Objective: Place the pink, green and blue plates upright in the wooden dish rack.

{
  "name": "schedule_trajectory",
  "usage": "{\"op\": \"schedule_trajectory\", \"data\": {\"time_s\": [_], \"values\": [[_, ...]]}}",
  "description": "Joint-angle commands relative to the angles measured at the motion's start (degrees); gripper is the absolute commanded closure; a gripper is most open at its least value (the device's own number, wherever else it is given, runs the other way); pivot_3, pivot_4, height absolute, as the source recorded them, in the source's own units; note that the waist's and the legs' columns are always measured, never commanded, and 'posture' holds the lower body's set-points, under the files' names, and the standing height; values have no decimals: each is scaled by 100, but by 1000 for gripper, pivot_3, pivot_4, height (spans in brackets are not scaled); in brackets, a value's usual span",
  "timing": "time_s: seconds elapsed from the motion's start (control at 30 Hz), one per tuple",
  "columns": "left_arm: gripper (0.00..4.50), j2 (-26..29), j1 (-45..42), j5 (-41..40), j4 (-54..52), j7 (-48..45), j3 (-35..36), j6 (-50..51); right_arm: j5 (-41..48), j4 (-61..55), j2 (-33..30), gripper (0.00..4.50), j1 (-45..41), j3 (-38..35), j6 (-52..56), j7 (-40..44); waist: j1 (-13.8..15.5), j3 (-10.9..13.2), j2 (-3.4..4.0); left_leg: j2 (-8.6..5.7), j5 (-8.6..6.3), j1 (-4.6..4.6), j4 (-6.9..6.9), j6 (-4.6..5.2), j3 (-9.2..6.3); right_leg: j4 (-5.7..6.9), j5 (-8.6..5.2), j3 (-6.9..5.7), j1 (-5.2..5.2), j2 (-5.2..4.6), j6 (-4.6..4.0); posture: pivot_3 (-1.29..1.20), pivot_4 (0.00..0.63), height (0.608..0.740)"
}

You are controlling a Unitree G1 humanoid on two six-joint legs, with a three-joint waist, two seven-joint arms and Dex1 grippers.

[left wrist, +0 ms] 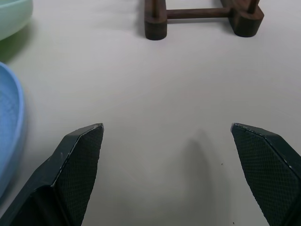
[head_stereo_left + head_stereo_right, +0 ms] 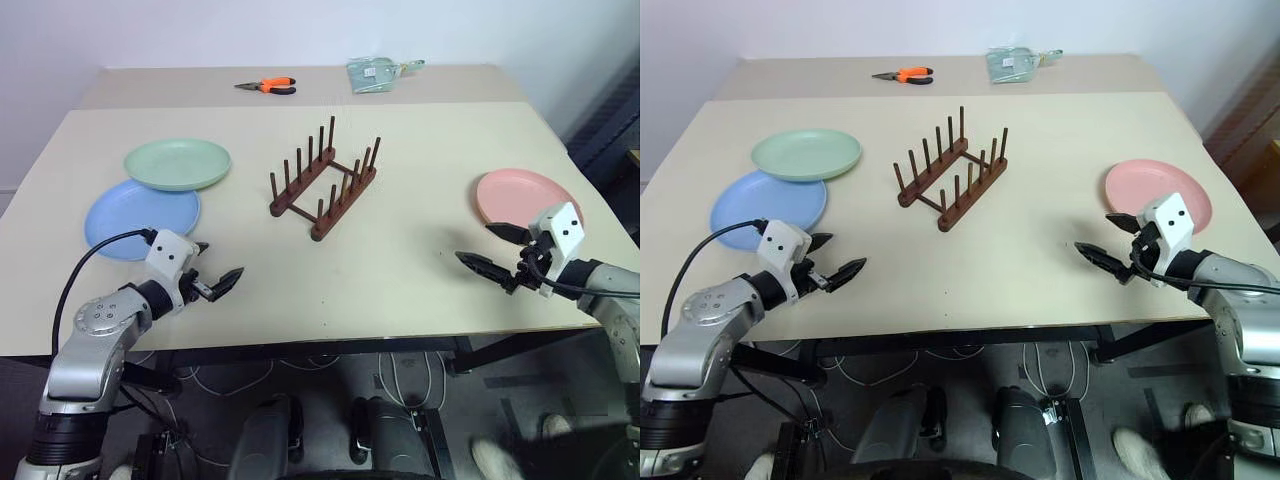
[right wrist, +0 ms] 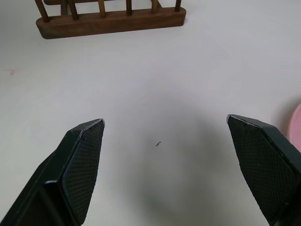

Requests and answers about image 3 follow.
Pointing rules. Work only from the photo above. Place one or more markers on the small dark debris speck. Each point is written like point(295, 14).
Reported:
point(158, 143)

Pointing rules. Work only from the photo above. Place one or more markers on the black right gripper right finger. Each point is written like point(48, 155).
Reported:
point(265, 169)

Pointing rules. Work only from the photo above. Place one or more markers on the red plate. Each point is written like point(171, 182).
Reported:
point(295, 128)

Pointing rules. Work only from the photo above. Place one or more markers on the wooden dish rack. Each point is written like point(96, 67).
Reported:
point(110, 20)

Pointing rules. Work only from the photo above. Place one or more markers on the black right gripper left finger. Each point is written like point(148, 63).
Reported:
point(70, 174)

